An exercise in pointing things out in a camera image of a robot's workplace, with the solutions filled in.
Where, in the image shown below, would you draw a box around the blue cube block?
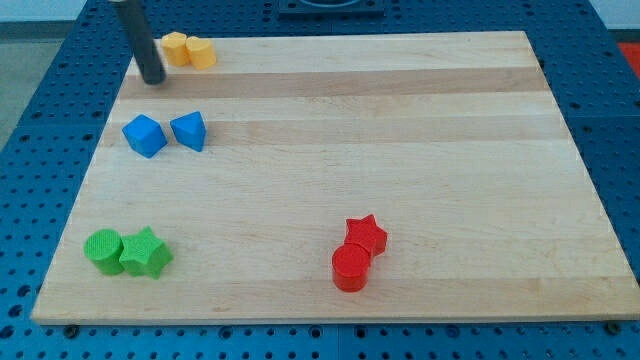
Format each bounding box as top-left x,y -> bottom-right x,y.
122,115 -> 168,158

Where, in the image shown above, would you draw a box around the red cylinder block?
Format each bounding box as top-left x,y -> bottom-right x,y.
332,244 -> 371,292

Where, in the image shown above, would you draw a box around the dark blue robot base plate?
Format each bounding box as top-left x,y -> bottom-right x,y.
275,0 -> 385,18

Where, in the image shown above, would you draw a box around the light wooden board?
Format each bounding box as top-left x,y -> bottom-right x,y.
32,31 -> 639,326

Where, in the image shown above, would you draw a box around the blue triangle block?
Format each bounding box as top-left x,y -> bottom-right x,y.
170,111 -> 206,152

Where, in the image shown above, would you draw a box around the green star block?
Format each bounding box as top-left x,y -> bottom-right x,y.
119,226 -> 173,280

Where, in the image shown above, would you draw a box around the red star block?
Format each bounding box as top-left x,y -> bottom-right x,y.
344,214 -> 388,257

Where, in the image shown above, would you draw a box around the yellow heart block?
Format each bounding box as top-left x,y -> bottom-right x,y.
186,36 -> 217,70

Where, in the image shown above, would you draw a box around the green cylinder block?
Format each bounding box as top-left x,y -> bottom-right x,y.
84,229 -> 124,276

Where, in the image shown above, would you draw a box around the yellow hexagon block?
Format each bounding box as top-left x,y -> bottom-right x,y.
161,32 -> 190,67

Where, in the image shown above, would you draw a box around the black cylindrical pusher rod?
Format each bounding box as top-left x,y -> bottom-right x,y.
110,0 -> 166,85

